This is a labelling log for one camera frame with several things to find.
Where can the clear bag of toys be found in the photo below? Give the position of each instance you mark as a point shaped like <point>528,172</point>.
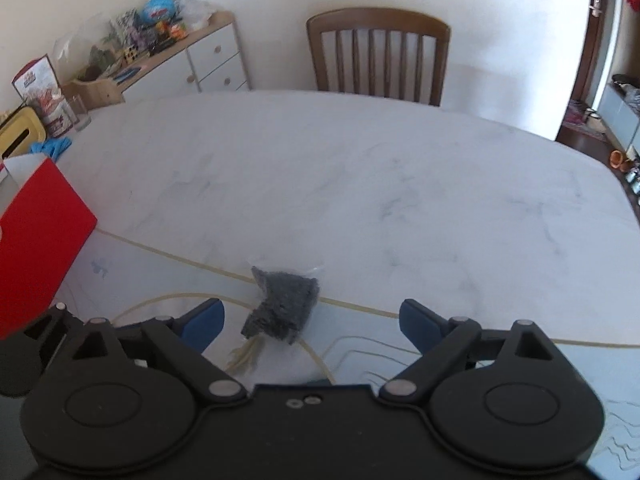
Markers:
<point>95,47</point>

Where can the red cardboard box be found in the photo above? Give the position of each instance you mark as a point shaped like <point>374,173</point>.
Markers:
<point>40,240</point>

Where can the orange label jar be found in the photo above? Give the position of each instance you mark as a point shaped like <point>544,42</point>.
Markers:
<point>176,29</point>

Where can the dark scrubber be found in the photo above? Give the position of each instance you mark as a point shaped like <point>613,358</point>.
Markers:
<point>285,305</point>

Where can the red and white snack bag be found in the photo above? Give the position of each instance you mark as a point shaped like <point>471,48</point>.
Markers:
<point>47,95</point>

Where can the patterned door rug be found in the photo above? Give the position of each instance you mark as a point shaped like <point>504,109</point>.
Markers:
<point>575,120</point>

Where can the lattice cube toy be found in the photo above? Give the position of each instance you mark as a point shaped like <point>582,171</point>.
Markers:
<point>130,54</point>

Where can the clear plastic bag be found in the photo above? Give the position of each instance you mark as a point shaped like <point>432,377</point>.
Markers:
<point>197,12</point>

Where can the green and yellow tissue box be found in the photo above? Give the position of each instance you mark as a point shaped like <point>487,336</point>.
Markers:
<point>20,135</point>

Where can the row of light shoes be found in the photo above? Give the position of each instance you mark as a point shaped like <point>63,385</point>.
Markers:
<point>632,180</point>

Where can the orange shoes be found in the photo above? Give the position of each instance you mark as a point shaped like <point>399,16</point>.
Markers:
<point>620,158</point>

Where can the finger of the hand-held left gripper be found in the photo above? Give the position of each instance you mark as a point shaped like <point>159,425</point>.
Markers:
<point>47,327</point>
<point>126,347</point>

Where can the dark blue pouch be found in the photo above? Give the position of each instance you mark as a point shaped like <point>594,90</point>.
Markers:
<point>125,74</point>

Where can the blue globe ball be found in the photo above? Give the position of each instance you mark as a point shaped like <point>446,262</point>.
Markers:
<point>160,7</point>

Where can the beige slippers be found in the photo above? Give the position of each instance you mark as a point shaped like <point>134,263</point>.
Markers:
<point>592,116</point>

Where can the small black object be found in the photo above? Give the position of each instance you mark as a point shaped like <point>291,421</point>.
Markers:
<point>160,47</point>

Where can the white sideboard with wooden top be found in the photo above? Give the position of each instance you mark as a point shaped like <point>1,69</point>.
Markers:
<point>215,55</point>

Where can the wooden chair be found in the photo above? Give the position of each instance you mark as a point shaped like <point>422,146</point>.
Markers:
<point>380,50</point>

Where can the light blue printed table mat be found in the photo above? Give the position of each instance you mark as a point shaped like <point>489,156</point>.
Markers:
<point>350,340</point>

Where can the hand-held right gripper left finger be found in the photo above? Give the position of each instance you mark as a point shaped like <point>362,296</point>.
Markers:
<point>202,325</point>

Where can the blue cloth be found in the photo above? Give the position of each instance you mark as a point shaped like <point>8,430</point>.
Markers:
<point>50,149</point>

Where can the grey plastic bag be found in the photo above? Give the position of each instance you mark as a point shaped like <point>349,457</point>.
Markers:
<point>627,89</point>

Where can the brown door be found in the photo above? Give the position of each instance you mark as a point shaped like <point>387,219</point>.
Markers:
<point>595,60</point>

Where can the clear drinking glass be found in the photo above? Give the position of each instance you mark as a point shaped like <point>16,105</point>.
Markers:
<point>79,115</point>

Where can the wooden desk organizer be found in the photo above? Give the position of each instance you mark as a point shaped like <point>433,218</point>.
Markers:
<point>100,90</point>

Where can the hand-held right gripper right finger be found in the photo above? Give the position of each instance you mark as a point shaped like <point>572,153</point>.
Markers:
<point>422,322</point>

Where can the pale blue cabinet unit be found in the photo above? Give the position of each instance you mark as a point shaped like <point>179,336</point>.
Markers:
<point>620,120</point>

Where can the door lock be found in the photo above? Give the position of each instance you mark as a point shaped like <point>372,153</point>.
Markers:
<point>596,4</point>

